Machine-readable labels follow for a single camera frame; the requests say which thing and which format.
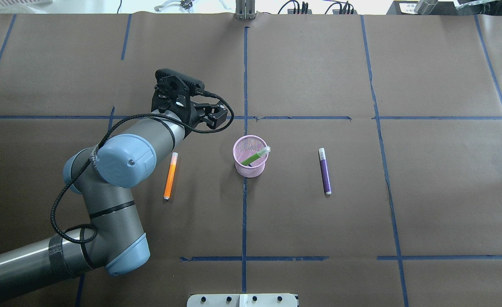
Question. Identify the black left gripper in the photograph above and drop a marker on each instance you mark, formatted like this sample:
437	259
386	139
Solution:
192	115

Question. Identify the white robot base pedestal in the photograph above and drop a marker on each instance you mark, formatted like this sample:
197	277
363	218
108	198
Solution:
244	300

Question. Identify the pink mesh pen holder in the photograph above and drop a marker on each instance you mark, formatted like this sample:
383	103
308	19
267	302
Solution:
250	154

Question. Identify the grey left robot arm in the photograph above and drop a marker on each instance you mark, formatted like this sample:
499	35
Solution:
94	216

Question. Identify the orange marker pen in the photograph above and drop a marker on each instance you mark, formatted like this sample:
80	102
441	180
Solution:
170	176

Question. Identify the purple marker pen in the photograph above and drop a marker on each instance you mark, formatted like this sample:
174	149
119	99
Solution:
324	171

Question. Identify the green highlighter pen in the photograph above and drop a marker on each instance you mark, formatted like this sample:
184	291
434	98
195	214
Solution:
256	156

